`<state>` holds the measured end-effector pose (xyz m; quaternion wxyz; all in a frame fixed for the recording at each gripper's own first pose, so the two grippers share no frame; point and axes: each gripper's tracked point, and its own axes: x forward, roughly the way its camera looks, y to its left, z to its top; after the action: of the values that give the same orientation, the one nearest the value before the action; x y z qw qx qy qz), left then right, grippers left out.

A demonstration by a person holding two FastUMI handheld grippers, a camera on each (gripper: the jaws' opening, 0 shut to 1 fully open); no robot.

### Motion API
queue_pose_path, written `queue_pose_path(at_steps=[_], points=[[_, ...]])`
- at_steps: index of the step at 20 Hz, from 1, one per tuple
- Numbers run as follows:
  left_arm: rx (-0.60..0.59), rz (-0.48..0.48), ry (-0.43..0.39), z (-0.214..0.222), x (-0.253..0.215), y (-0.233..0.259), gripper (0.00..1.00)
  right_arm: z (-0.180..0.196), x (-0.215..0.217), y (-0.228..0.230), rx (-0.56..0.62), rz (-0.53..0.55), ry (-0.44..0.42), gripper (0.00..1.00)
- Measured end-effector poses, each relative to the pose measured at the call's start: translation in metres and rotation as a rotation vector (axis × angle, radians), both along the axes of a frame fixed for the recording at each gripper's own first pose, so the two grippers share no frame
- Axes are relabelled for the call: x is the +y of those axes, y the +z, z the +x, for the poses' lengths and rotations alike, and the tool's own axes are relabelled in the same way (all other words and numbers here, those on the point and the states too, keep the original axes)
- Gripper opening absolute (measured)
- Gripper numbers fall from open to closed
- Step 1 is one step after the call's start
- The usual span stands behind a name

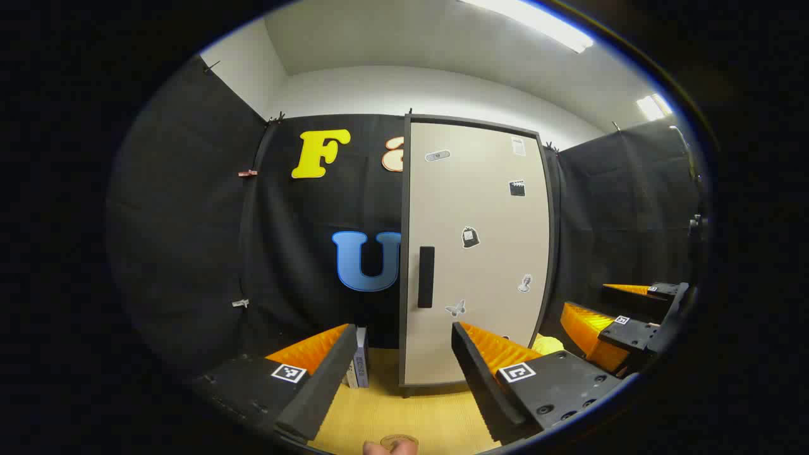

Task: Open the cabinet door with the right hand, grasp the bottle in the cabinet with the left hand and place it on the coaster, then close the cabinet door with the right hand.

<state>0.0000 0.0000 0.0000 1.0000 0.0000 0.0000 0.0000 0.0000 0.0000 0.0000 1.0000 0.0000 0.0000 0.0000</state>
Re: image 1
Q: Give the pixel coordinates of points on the grey-blue book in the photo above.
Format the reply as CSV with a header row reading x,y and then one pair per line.
x,y
363,363

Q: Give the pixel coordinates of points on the red clip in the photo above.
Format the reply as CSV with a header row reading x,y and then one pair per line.
x,y
248,173

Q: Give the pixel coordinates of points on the yellow lumpy object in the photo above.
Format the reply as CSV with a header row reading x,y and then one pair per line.
x,y
548,345

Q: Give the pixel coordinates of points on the small ceiling light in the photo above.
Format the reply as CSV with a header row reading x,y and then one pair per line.
x,y
653,106

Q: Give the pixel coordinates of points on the long ceiling light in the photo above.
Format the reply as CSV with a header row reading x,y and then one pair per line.
x,y
537,19

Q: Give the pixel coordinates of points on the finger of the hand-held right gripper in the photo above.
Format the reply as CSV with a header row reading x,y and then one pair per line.
x,y
638,298
626,333

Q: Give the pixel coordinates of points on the black backdrop cloth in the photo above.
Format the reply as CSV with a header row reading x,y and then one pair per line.
x,y
189,221

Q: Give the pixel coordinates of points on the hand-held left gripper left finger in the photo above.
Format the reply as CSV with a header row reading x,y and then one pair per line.
x,y
322,385

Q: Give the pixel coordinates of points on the round cork coaster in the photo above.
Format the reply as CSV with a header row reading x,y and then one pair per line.
x,y
399,438

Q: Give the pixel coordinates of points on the dark grey cabinet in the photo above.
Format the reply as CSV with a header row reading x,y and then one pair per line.
x,y
430,390

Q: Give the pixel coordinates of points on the white book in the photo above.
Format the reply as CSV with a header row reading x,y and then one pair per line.
x,y
350,379

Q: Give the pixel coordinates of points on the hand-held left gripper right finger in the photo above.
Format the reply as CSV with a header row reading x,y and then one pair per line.
x,y
483,385

